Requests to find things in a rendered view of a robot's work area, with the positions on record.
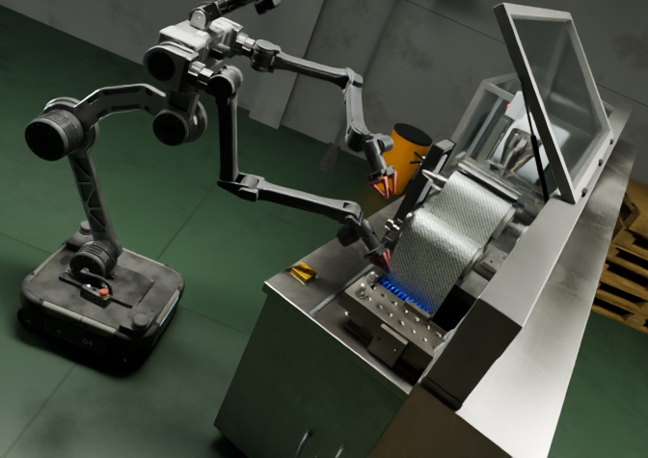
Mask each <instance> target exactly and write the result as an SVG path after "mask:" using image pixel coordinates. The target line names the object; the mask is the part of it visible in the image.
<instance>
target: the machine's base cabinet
mask: <svg viewBox="0 0 648 458"><path fill-rule="evenodd" d="M402 403H403V401H402V400H400V399H399V398H398V397H397V396H395V395H394V394H393V393H392V392H390V391H389V390H388V389H386V388H385V387H384V386H382V385H381V384H380V383H379V382H377V381H376V380H375V379H374V378H372V377H371V376H370V375H368V374H367V373H366V372H365V371H363V370H362V369H361V368H360V367H358V366H357V365H356V364H354V363H353V362H352V361H350V360H349V359H348V358H347V357H345V356H344V355H343V354H342V353H340V352H339V351H338V350H337V349H336V348H335V347H334V346H332V345H331V344H330V343H329V342H327V341H326V340H325V339H324V338H322V337H321V336H319V335H318V334H317V333H316V332H314V331H313V330H312V329H311V328H309V327H308V326H307V325H305V324H304V323H303V322H302V321H300V320H299V319H298V318H297V317H295V316H294V315H293V314H292V313H290V312H289V311H288V310H286V309H285V308H284V307H282V306H281V305H280V304H279V303H277V302H276V301H275V300H273V299H272V298H271V297H270V296H267V298H266V300H265V303H264V305H263V307H262V310H261V312H260V314H259V317H258V319H257V322H256V325H255V327H254V329H253V331H252V334H251V336H250V339H249V341H248V343H247V346H246V348H245V350H244V353H243V355H242V357H241V360H240V362H239V365H238V367H237V368H236V371H235V373H234V375H233V378H232V380H231V382H230V385H229V389H228V391H227V393H226V396H225V398H224V400H223V403H222V405H221V407H220V410H219V412H218V415H217V417H216V418H215V421H214V423H213V425H214V426H215V427H216V428H217V429H218V430H219V431H220V432H221V433H222V435H223V436H224V437H225V438H226V439H227V440H228V441H229V442H230V444H231V445H234V446H235V447H236V448H237V449H238V450H239V451H240V452H242V453H243V454H244V455H245V456H246V457H247V458H294V457H295V454H296V452H297V449H298V447H299V445H300V442H301V441H302V440H303V438H304V436H305V432H306V431H307V429H309V430H311V432H312V436H311V437H310V438H308V440H307V442H306V443H305V445H304V448H303V450H302V452H301V455H300V458H313V457H314V456H317V457H318V458H336V456H337V455H338V452H339V447H340V446H341V445H345V446H346V450H345V451H344V452H342V453H341V454H340V456H339V458H365V457H366V455H367V454H368V452H369V451H370V450H371V449H372V447H373V446H374V444H375V443H376V441H377V440H378V439H379V437H380V436H381V434H382V433H383V431H384V430H385V428H386V427H387V425H388V424H389V422H390V421H391V420H392V418H393V416H394V415H395V413H396V412H397V410H398V409H399V407H400V406H401V404H402Z"/></svg>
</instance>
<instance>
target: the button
mask: <svg viewBox="0 0 648 458"><path fill-rule="evenodd" d="M291 274H292V275H294V276H295V277H296V278H298V279H299V280H300V281H302V282H303V283H307V282H308V281H310V280H311V279H312V278H314V277H315V275H316V272H315V271H314V270H312V269H311V268H310V267H309V266H308V265H307V264H305V263H304V262H302V263H300V264H299V265H297V266H295V267H294V268H292V270H291Z"/></svg>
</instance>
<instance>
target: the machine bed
mask: <svg viewBox="0 0 648 458"><path fill-rule="evenodd" d="M405 196H406V195H404V196H403V197H401V198H400V199H398V200H396V201H395V202H393V203H391V204H389V205H388V206H386V207H385V208H383V209H381V210H380V211H378V212H376V213H375V214H373V215H372V216H370V217H368V218H367V220H368V221H369V222H370V224H371V226H372V227H373V229H374V231H375V233H376V234H377V236H378V238H379V240H380V241H382V238H383V237H384V235H385V233H386V231H387V230H388V229H386V228H385V224H386V222H387V221H388V220H389V219H390V218H392V219H393V217H394V215H395V214H396V212H397V210H398V208H399V206H400V205H401V203H402V200H403V199H404V198H405ZM361 239H362V238H360V240H359V241H357V242H355V243H353V244H351V245H349V246H347V247H343V246H342V245H341V244H340V243H339V241H338V238H335V239H333V240H332V241H330V242H329V243H327V244H325V245H324V246H322V247H321V248H319V249H317V250H316V251H314V252H313V253H311V254H309V255H308V256H306V257H304V258H302V259H301V260H299V261H297V262H296V263H294V264H293V265H291V266H289V267H288V268H286V269H285V270H283V271H282V272H281V273H279V274H278V275H276V276H274V277H273V278H271V279H270V280H268V281H266V282H265V283H264V285H263V288H262V289H261V290H262V291H263V292H265V293H266V294H267V295H268V296H270V297H271V298H272V299H273V300H275V301H276V302H277V303H279V304H280V305H281V306H282V307H284V308H285V309H286V310H288V311H289V312H290V313H292V314H293V315H294V316H295V317H297V318H298V319H299V320H300V321H302V322H303V323H304V324H305V325H307V326H308V327H309V328H311V329H312V330H313V331H314V332H316V333H317V334H318V335H319V336H321V337H322V338H324V339H325V340H326V341H327V342H329V343H330V344H331V345H332V346H334V347H335V348H336V349H337V350H338V351H339V352H340V353H342V354H343V355H344V356H345V357H347V358H348V359H349V360H350V361H352V362H353V363H354V364H356V365H357V366H358V367H360V368H361V369H362V370H363V371H365V372H366V373H367V374H368V375H370V376H371V377H372V378H374V379H375V380H376V381H377V382H379V383H380V384H381V385H382V386H384V387H385V388H386V389H388V390H389V391H390V392H392V393H393V394H394V395H395V396H397V397H398V398H399V399H400V400H402V401H403V402H404V400H405V399H406V397H407V396H408V394H409V393H410V391H411V390H412V388H413V387H414V385H415V384H416V383H417V381H418V380H419V378H420V377H421V375H422V371H421V370H420V371H419V372H418V374H417V375H416V377H415V378H414V379H412V378H411V377H409V376H408V375H407V374H405V373H404V372H403V371H402V370H400V369H399V368H398V367H396V366H395V365H394V366H393V367H390V366H389V365H388V364H386V363H385V362H383V361H382V360H381V359H380V358H378V357H377V356H376V355H374V354H373V353H372V352H371V351H369V350H368V349H367V347H368V346H369V345H367V344H366V343H365V342H363V341H362V340H361V339H360V338H358V337H357V336H355V335H354V334H353V333H351V332H350V331H349V330H347V329H346V328H345V327H344V326H345V324H346V323H347V322H348V321H349V317H348V316H347V315H346V314H345V312H346V310H345V309H344V308H343V307H341V306H340V305H339V304H338V302H339V300H340V298H341V296H342V294H343V293H341V294H340V295H339V296H338V297H337V298H336V299H335V300H334V301H332V302H331V303H330V304H329V305H327V306H326V307H325V308H324V309H322V310H321V311H320V312H318V313H317V314H316V315H315V316H312V315H310V314H309V311H311V310H312V309H313V308H315V307H316V306H317V305H319V304H320V303H321V302H322V301H324V300H325V299H326V298H328V297H329V296H330V295H331V294H333V293H334V292H335V291H337V290H338V289H339V288H340V287H342V286H343V285H344V284H346V283H347V282H348V281H350V280H351V279H352V278H354V277H355V276H356V275H357V274H359V273H360V272H361V271H363V270H364V269H365V268H366V267H367V266H368V265H369V264H370V263H371V262H369V260H368V259H369V258H370V256H369V257H368V258H366V259H364V258H363V255H365V254H366V253H367V249H366V248H365V245H364V243H363V242H362V240H361ZM486 256H488V257H490V258H491V259H493V260H494V261H496V262H497V263H498V264H499V265H502V264H503V263H504V259H502V258H501V257H500V256H504V257H508V255H506V254H505V253H503V252H501V251H500V250H498V249H497V248H495V247H494V246H492V245H491V244H488V249H487V251H486V252H485V254H484V255H483V257H482V259H481V260H480V261H479V262H481V263H482V261H483V260H484V259H485V258H486ZM302 262H304V263H305V264H307V265H308V266H309V267H310V268H311V269H312V270H314V271H315V272H316V275H315V276H316V277H317V278H316V279H314V280H313V281H311V282H310V283H308V284H307V285H303V284H302V283H300V282H299V281H298V280H296V279H295V278H294V277H292V276H291V275H290V274H288V272H289V271H291V270H292V268H294V267H295V266H297V265H299V264H300V263H302ZM488 283H489V282H488V281H487V280H485V279H484V278H482V277H481V276H479V275H478V274H476V273H475V272H474V271H472V273H471V275H470V276H469V277H468V279H467V280H466V281H465V282H463V284H462V285H461V288H462V289H464V290H465V291H467V292H468V293H470V294H471V295H472V296H473V297H474V298H476V299H477V298H478V297H479V295H480V294H481V292H482V291H483V290H484V288H485V287H486V286H487V284H488ZM421 369H422V368H421Z"/></svg>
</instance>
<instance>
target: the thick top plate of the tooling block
mask: <svg viewBox="0 0 648 458"><path fill-rule="evenodd" d="M366 276H367V274H365V275H364V276H362V277H361V278H360V279H359V280H357V281H356V282H355V283H353V284H352V285H351V286H350V287H348V288H347V289H346V290H345V291H344V292H343V294H342V296H341V298H340V300H339V302H338V304H339V305H340V306H341V307H343V308H344V309H345V310H347V311H348V312H350V313H351V314H352V315H354V316H355V317H356V318H358V319H359V320H360V321H362V322H363V323H364V324H365V325H366V326H367V327H369V328H370V329H371V330H372V331H374V332H375V333H377V331H378V330H379V328H380V326H381V325H382V324H383V323H384V324H385V325H386V326H388V327H389V328H390V329H392V330H393V331H394V332H396V333H397V334H398V335H400V336H401V337H403V338H404V339H405V340H407V341H408V344H407V345H406V347H405V348H404V350H403V352H402V353H403V354H405V355H406V356H407V357H409V358H410V359H411V360H413V361H414V362H415V363H417V364H418V365H420V366H421V367H422V368H423V369H425V368H427V367H428V365H429V364H430V362H431V361H432V359H433V358H434V356H435V353H434V349H435V348H436V347H437V346H438V345H440V344H441V343H442V342H445V339H444V336H445V335H446V333H447V332H446V331H445V330H444V329H442V328H441V327H439V326H438V325H437V324H435V323H434V322H432V321H431V320H430V319H428V320H427V321H424V320H423V319H422V318H420V317H419V316H417V315H416V314H415V313H413V312H412V311H411V310H409V309H407V308H406V307H405V306H403V305H404V303H405V302H404V301H403V300H401V299H400V298H399V297H397V296H396V295H394V294H393V293H392V292H390V291H389V290H387V289H386V288H385V287H383V286H382V285H381V284H379V283H378V282H374V285H369V284H367V283H365V278H366ZM361 283H364V284H365V286H366V289H365V294H364V297H363V298H359V297H357V296H355V294H354V290H355V289H356V288H357V286H359V284H361Z"/></svg>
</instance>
